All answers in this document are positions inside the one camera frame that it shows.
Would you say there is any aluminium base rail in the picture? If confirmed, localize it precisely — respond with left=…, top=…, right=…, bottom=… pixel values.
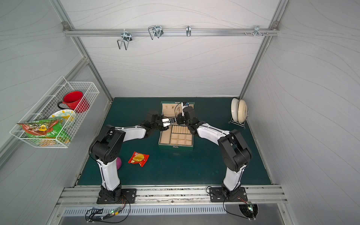
left=56, top=185, right=288, bottom=207

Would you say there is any red mug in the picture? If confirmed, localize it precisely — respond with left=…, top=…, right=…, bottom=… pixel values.
left=57, top=91, right=90, bottom=113

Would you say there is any metal hook right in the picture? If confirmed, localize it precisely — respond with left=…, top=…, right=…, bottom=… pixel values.
left=244, top=26, right=269, bottom=37

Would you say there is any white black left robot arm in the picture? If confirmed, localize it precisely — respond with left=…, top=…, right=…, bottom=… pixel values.
left=89, top=110, right=174, bottom=197

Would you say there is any metal double hook middle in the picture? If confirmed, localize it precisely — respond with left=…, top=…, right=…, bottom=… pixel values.
left=148, top=25, right=164, bottom=40

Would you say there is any black cable right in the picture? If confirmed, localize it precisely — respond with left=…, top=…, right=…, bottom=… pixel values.
left=222, top=196, right=259, bottom=220

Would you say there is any red yellow snack packet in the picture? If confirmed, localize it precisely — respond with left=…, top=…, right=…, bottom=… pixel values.
left=128, top=152, right=149, bottom=167

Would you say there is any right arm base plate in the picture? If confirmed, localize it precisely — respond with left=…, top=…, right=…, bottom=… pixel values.
left=206, top=186, right=248, bottom=203

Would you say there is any cream plate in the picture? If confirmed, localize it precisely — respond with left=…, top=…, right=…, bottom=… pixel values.
left=238, top=99, right=248, bottom=123
left=231, top=98, right=240, bottom=122

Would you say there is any cream plate right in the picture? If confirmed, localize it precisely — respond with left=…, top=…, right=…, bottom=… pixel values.
left=238, top=99, right=248, bottom=123

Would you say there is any black cable bundle left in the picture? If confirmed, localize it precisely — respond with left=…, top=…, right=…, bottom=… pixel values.
left=85, top=195, right=132, bottom=224

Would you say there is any purple ball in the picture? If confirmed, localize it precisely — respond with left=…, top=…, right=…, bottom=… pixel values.
left=116, top=157, right=122, bottom=170

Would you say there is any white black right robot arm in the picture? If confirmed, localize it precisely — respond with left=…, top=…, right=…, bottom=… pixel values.
left=176, top=106, right=252, bottom=194

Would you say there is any metal double hook left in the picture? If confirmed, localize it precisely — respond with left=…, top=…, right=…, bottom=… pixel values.
left=117, top=29, right=132, bottom=50

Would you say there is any metal double hook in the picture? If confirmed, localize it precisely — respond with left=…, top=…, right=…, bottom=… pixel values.
left=148, top=25, right=164, bottom=40
left=117, top=29, right=132, bottom=50

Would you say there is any small metal hook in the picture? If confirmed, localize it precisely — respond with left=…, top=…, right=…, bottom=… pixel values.
left=186, top=25, right=191, bottom=37

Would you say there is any white patterned plate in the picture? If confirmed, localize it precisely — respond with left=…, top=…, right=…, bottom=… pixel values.
left=48, top=109, right=77, bottom=126

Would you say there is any white wire basket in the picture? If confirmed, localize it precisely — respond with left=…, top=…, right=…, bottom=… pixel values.
left=10, top=77, right=99, bottom=148

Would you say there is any green red snack bag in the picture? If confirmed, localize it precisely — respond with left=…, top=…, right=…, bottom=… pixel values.
left=18, top=119, right=62, bottom=138

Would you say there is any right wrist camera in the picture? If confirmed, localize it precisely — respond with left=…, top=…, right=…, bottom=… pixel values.
left=181, top=101, right=189, bottom=114

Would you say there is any cream plate left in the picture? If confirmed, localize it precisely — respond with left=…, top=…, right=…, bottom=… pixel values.
left=231, top=98, right=240, bottom=122

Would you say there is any green jewelry box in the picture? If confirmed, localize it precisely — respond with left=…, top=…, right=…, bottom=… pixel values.
left=158, top=101, right=194, bottom=152

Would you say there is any metal plate rack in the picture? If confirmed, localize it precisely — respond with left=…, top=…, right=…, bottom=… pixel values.
left=228, top=106, right=248, bottom=129

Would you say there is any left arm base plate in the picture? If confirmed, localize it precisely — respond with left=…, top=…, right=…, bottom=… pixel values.
left=96, top=186, right=137, bottom=204

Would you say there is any horizontal aluminium rail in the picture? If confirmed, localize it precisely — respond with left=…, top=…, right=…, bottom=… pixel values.
left=63, top=27, right=280, bottom=37

